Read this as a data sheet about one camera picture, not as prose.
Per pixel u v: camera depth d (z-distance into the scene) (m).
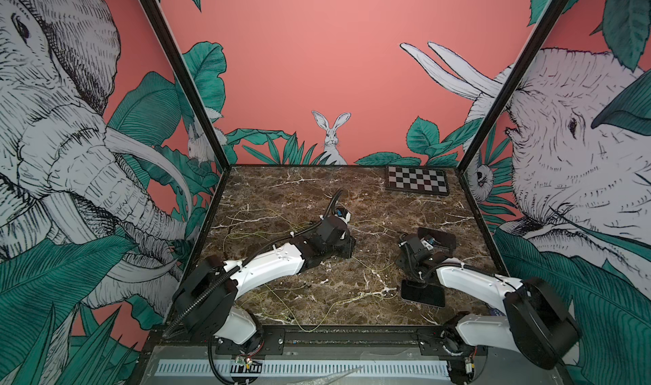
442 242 0.81
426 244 0.82
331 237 0.64
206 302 0.42
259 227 1.00
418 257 0.69
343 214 0.75
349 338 0.75
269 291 0.84
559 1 0.71
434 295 0.86
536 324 0.42
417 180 1.14
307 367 0.78
